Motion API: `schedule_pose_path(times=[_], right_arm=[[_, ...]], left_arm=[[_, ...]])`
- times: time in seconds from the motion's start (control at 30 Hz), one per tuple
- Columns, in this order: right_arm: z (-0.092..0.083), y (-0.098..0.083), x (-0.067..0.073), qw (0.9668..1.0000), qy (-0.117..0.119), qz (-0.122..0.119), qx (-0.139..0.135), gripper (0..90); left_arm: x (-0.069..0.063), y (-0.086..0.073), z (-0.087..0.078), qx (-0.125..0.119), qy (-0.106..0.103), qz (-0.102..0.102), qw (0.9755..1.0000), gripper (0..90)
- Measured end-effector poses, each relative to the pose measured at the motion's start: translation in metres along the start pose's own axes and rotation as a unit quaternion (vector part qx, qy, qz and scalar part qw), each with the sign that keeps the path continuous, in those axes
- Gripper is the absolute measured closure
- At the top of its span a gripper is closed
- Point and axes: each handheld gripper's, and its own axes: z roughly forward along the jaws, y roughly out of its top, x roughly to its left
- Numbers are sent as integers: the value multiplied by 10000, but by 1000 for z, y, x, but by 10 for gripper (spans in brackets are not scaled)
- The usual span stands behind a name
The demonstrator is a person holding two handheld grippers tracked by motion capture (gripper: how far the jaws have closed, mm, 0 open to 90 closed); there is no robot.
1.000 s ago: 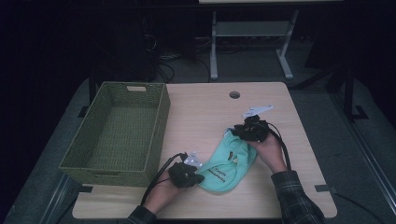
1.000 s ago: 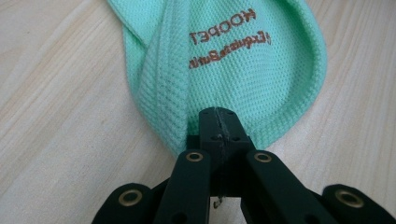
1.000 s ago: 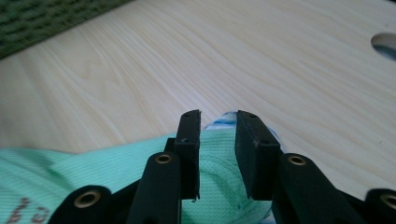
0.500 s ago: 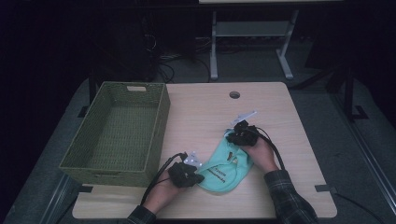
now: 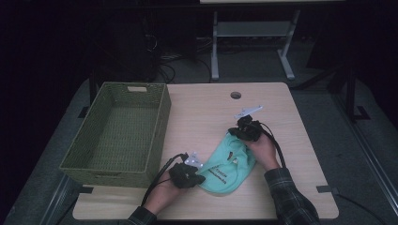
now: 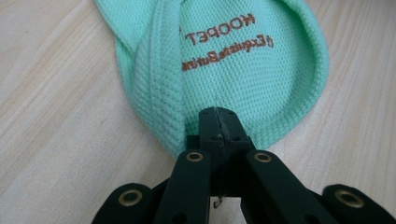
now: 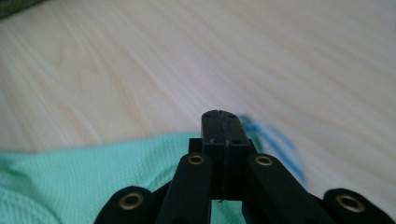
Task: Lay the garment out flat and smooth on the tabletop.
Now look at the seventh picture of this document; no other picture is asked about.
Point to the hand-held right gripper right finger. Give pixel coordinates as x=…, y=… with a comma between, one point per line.
x=235, y=137

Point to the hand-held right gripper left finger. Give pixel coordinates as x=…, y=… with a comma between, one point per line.
x=213, y=137

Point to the teal cloth with striped trim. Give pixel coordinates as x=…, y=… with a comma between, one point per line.
x=93, y=174

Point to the green woven basket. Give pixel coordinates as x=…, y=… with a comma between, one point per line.
x=15, y=6

